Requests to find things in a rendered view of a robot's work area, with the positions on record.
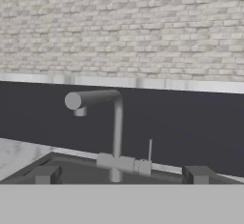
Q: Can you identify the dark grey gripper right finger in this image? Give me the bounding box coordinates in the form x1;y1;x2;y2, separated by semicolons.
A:
181;165;243;185

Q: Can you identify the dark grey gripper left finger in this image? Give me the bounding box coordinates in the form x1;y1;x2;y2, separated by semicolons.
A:
5;164;63;185

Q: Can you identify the dark grey sink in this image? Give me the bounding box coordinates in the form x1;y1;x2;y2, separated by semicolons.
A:
0;152;244;185

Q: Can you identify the grey sink tap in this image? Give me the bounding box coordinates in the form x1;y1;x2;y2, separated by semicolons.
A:
64;89;138;183

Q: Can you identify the grey tap lever handle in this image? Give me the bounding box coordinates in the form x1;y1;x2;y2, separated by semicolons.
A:
136;138;153;176

